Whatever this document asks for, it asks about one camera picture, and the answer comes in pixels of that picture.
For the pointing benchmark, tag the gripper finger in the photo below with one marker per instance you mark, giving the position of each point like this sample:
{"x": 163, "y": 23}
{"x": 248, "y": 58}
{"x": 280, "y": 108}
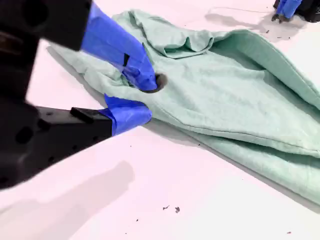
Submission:
{"x": 100, "y": 122}
{"x": 281, "y": 10}
{"x": 115, "y": 42}
{"x": 293, "y": 8}

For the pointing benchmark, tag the pale green T-shirt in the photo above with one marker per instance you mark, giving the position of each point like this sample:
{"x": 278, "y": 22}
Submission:
{"x": 212, "y": 100}

